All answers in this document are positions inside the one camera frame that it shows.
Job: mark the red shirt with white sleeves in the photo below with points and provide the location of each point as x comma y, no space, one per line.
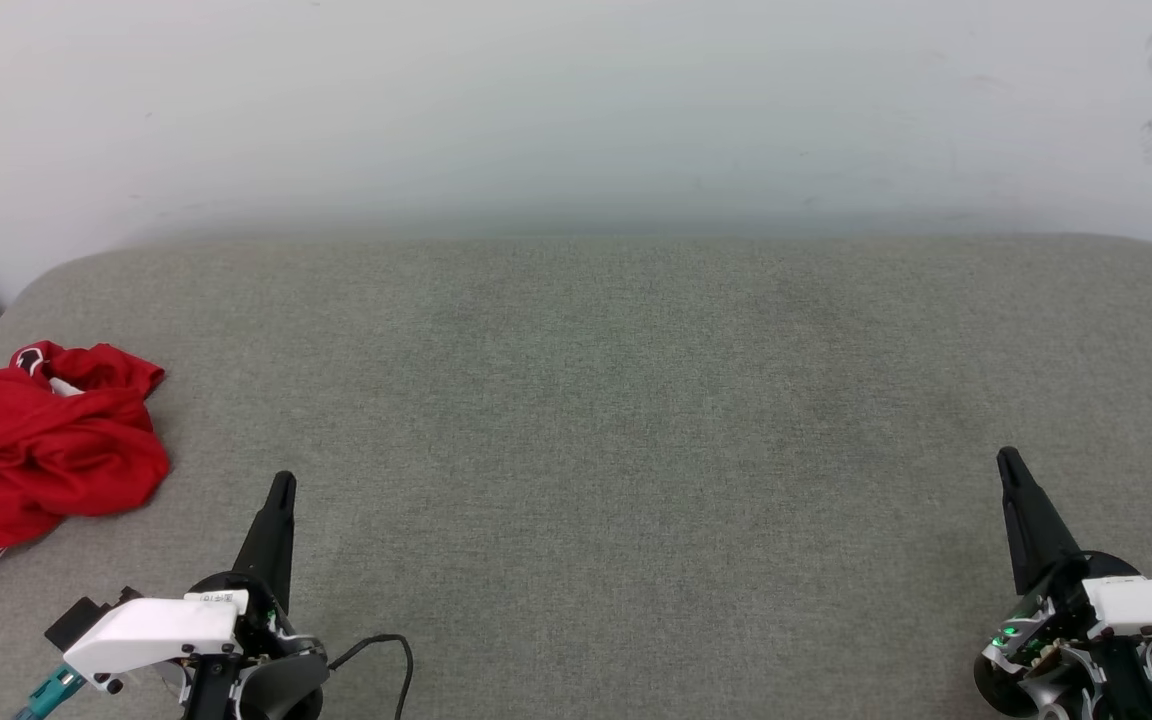
46,450

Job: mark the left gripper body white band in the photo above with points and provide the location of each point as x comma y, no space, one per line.
156,630

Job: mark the left black wrist camera box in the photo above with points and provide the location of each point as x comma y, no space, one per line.
86,618

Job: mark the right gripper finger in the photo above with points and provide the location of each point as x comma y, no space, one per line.
1021,540
1048,535

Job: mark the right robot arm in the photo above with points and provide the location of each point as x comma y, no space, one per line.
1126,680

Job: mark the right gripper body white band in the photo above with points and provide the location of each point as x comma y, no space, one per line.
1151,605

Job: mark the right black wrist camera box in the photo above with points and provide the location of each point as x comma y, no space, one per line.
1004,680

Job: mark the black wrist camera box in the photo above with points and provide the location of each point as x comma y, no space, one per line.
86,618
1004,680

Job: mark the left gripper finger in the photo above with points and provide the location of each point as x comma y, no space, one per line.
264,545
286,550

